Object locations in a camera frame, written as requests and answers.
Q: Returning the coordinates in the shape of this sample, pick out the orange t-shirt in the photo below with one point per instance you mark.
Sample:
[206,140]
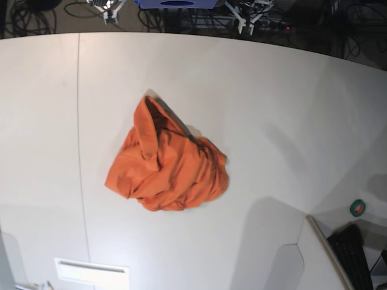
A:
[163,167]

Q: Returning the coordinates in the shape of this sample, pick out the black power strip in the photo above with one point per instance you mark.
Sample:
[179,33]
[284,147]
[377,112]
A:
[268,25]

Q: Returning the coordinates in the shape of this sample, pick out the blue box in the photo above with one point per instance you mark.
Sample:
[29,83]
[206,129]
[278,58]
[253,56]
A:
[202,4]

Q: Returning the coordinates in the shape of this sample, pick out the green tape roll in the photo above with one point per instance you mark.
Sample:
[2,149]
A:
[357,208]

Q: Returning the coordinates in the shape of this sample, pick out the black keyboard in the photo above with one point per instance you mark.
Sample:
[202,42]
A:
[347,244]

